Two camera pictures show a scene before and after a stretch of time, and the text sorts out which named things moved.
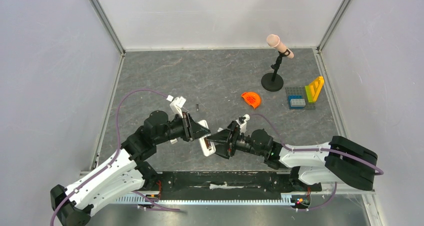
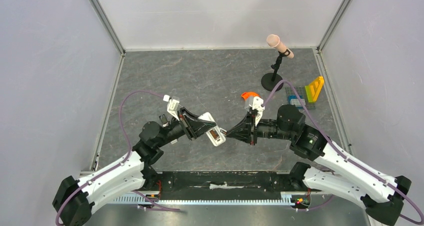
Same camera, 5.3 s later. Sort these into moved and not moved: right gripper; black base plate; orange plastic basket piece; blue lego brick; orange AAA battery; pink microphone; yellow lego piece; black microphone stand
Moved: orange AAA battery; right gripper
Not moved: black microphone stand; blue lego brick; black base plate; orange plastic basket piece; pink microphone; yellow lego piece
